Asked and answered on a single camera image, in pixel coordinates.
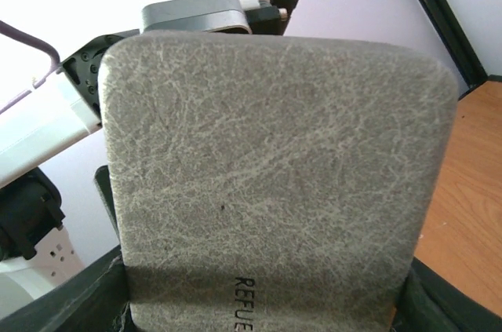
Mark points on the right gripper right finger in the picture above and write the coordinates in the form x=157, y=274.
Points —
x=429, y=303

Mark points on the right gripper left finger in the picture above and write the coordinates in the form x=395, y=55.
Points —
x=96, y=299

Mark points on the grey glasses case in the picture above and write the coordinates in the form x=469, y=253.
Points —
x=266, y=183

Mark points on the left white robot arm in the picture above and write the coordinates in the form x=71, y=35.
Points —
x=51, y=149

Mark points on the black aluminium frame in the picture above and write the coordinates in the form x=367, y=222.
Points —
x=457, y=44

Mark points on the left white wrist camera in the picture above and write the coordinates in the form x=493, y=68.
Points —
x=254, y=17

